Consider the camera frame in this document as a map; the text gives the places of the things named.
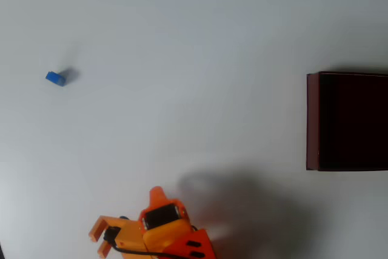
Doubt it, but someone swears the small blue cube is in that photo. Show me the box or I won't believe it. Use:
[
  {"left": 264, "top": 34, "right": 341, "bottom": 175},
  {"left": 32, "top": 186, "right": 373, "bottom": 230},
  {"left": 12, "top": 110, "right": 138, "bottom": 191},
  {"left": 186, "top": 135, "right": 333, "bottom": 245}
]
[{"left": 45, "top": 71, "right": 67, "bottom": 87}]

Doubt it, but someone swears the dark red box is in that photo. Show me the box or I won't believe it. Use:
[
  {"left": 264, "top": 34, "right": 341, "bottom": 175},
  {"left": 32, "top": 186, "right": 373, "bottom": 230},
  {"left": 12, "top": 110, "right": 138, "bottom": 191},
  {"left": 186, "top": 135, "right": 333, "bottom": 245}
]
[{"left": 306, "top": 70, "right": 388, "bottom": 172}]

